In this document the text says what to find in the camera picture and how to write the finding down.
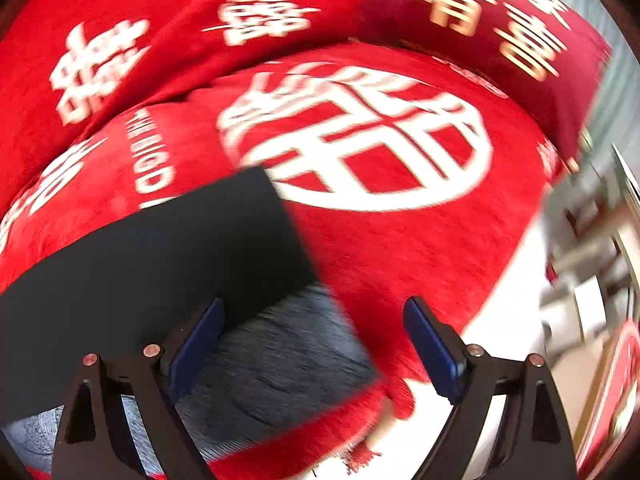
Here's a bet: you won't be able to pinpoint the red printed blanket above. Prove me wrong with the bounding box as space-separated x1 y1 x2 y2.
0 0 566 480

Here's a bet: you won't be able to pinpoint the black pants with grey lining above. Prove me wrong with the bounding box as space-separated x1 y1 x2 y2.
0 166 386 478

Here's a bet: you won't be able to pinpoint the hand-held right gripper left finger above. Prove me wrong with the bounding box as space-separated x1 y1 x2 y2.
50 297 225 480

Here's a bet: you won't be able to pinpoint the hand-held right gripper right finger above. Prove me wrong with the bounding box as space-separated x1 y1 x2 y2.
403 296 579 480

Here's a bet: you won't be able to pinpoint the dark red printed pillow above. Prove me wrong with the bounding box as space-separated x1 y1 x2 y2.
357 0 613 161

